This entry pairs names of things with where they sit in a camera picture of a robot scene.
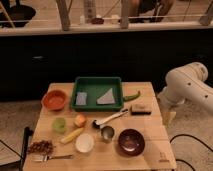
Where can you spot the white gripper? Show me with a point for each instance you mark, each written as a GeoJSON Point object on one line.
{"type": "Point", "coordinates": [168, 100]}

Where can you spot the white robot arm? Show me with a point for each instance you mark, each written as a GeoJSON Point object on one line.
{"type": "Point", "coordinates": [185, 83]}

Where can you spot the purple bowl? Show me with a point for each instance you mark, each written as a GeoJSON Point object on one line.
{"type": "Point", "coordinates": [131, 142]}

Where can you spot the orange bowl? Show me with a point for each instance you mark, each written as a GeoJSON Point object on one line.
{"type": "Point", "coordinates": [54, 100]}

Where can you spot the green chili pepper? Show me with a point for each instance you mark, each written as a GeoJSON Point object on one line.
{"type": "Point", "coordinates": [131, 97]}

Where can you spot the grey triangular cloth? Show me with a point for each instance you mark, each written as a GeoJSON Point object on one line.
{"type": "Point", "coordinates": [107, 98]}

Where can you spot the small metal cup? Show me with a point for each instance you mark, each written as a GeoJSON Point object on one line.
{"type": "Point", "coordinates": [107, 132]}

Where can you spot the green plastic tray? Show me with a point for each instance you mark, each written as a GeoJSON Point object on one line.
{"type": "Point", "coordinates": [96, 87]}

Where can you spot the grey rectangular sponge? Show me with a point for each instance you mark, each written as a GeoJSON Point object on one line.
{"type": "Point", "coordinates": [81, 98]}

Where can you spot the red yellow apple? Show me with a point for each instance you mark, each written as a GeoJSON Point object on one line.
{"type": "Point", "coordinates": [80, 120]}

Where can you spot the seated person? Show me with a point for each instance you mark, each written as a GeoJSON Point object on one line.
{"type": "Point", "coordinates": [138, 7]}

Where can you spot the green cup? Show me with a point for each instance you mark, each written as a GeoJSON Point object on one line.
{"type": "Point", "coordinates": [59, 125]}

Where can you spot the silver fork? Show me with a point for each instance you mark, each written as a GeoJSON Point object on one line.
{"type": "Point", "coordinates": [44, 158]}

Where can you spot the black table clamp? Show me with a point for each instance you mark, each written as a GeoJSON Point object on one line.
{"type": "Point", "coordinates": [25, 141]}

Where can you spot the black round chair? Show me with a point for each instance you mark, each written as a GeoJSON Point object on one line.
{"type": "Point", "coordinates": [19, 14]}

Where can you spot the white handled scoop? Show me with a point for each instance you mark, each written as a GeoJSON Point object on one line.
{"type": "Point", "coordinates": [98, 123]}

